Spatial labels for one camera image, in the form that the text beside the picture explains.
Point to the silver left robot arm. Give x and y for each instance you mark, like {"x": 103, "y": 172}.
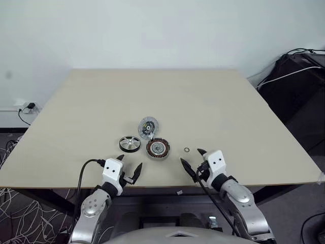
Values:
{"x": 92, "y": 203}

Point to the copper wound motor stator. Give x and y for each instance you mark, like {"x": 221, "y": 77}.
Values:
{"x": 158, "y": 148}

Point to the black plug adapter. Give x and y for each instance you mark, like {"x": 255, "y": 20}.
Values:
{"x": 31, "y": 105}

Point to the large black bag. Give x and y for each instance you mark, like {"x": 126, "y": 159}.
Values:
{"x": 292, "y": 101}

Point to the dark rounded shape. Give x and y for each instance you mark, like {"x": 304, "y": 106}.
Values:
{"x": 190, "y": 219}

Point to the grey robot torso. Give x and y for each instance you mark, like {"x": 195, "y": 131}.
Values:
{"x": 175, "y": 236}

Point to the small metal bracket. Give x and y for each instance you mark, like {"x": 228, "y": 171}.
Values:
{"x": 212, "y": 221}

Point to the white wall power socket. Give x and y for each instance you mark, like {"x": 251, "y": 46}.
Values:
{"x": 23, "y": 103}

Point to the black silver spoked rotor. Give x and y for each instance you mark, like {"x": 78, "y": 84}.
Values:
{"x": 129, "y": 144}

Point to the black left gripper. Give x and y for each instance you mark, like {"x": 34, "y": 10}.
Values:
{"x": 127, "y": 180}

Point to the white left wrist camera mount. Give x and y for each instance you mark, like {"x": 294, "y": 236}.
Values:
{"x": 113, "y": 169}

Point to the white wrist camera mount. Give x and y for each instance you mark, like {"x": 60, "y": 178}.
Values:
{"x": 215, "y": 161}
{"x": 113, "y": 169}

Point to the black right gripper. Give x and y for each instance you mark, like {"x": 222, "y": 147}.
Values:
{"x": 203, "y": 170}

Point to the silver motor end cover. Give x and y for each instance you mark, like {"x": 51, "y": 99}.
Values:
{"x": 148, "y": 127}

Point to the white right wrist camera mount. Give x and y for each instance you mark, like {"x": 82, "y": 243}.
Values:
{"x": 215, "y": 161}

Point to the black metal table frame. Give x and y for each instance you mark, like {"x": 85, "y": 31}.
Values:
{"x": 45, "y": 198}

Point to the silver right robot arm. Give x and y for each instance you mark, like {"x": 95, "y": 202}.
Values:
{"x": 238, "y": 195}

